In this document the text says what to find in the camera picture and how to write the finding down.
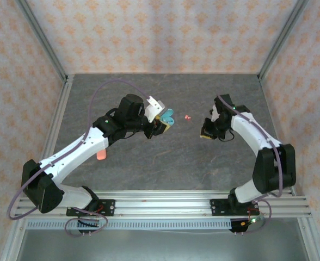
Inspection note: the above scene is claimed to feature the blue earbud charging case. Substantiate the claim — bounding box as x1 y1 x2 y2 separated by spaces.
159 108 176 127

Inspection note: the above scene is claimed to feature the small circuit board with LEDs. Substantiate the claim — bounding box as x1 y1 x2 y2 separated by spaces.
240 216 264 228

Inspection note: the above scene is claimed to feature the grey metal sheet shelf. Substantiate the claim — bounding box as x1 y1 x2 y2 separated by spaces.
14 229 312 261

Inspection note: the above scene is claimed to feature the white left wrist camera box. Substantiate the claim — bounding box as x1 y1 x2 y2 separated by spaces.
144 95 166 122

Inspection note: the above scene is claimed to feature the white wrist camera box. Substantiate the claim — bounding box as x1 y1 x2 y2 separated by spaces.
144 95 166 122
211 104 221 122

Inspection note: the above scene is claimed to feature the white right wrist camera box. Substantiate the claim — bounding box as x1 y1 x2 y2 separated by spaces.
211 104 221 122

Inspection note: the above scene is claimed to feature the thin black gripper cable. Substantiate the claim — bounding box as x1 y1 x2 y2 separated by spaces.
218 127 236 142

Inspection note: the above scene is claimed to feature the aluminium table side rail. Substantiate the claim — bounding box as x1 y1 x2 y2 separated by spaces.
0 75 75 261
257 74 320 261

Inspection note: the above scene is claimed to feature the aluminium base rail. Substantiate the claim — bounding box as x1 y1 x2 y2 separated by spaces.
13 190 312 220

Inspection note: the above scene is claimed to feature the grey slotted cable duct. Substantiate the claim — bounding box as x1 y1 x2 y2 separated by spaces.
26 219 233 231

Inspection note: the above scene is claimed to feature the aluminium frame post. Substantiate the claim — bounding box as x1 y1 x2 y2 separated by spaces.
257 0 310 81
15 0 69 82

